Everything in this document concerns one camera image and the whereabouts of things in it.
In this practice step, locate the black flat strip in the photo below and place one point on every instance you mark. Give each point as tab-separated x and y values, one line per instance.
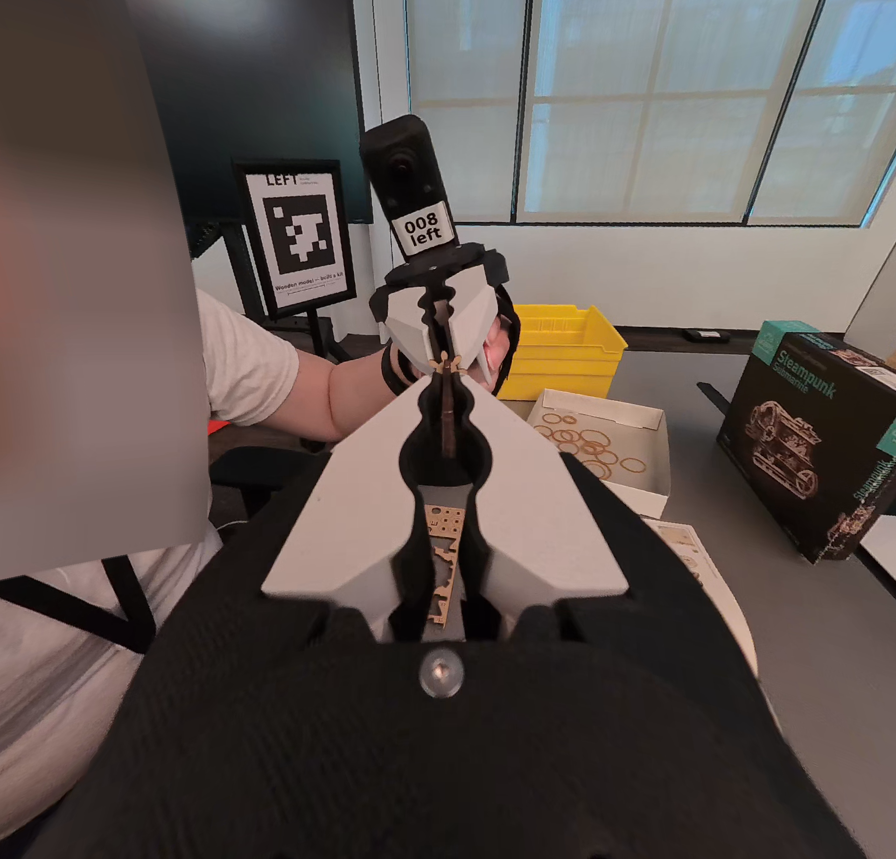
712	395

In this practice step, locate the large black wall screen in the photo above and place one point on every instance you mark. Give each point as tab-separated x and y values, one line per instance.
266	103

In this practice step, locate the small wooden gear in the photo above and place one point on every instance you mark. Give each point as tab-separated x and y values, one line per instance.
448	364

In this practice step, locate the small black device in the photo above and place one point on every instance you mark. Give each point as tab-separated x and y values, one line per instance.
705	335

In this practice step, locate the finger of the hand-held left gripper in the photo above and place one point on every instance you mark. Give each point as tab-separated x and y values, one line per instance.
472	313
406	330

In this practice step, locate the large paned window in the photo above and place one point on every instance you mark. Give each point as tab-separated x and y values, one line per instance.
630	103

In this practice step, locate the pile of rubber bands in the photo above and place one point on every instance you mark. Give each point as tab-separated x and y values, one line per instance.
593	446

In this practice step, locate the person in white shirt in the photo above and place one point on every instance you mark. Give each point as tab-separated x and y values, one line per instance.
238	369

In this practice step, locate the wooden cutout parts sheet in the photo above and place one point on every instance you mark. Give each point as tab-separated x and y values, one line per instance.
437	531

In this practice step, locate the white cardboard tray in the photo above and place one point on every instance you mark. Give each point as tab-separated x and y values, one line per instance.
644	495

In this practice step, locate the printed instruction booklet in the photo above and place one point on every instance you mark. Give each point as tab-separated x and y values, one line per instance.
700	558

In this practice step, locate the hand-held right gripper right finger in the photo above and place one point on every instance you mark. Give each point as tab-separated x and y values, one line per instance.
546	523

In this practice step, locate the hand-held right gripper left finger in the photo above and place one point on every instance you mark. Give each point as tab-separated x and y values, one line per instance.
336	523

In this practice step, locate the yellow plastic bin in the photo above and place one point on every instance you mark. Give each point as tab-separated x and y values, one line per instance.
560	376

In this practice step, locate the black framed marker sign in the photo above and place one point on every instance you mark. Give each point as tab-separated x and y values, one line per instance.
308	288

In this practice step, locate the red plastic object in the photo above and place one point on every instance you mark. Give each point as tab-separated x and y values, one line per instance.
217	427

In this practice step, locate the person's left hand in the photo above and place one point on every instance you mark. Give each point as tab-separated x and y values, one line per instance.
498	348

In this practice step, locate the black model kit box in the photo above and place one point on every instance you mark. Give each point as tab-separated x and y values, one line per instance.
770	467

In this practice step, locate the person's left forearm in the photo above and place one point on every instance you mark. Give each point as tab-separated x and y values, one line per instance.
336	397

